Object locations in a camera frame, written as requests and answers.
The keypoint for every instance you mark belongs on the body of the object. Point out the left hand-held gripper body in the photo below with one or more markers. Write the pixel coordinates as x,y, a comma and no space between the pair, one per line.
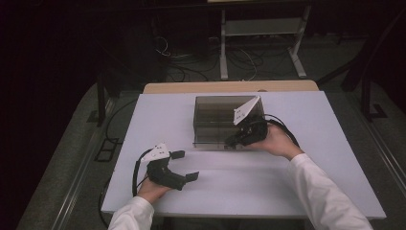
162,175

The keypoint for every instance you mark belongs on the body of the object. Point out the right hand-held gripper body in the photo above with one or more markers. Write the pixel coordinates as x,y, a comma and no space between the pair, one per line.
253,131

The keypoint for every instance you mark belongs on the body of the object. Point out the dark translucent drawer box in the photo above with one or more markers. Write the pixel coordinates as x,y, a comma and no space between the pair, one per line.
214,121

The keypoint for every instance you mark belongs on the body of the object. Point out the person's left hand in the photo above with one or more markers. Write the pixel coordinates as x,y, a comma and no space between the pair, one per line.
152,192

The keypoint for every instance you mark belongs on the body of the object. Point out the person's right hand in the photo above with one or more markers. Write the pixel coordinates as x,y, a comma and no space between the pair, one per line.
277,142

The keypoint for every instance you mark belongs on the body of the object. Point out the white board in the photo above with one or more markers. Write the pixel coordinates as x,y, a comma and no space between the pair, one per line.
236,188

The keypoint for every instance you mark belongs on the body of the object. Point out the wooden table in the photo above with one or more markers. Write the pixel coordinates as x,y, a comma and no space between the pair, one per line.
230,86

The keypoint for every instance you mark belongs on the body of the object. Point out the black metal stand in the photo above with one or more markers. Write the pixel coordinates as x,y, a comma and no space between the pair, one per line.
366,96
101,96

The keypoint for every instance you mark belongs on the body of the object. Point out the white metal stand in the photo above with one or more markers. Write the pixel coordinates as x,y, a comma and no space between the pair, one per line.
261,27

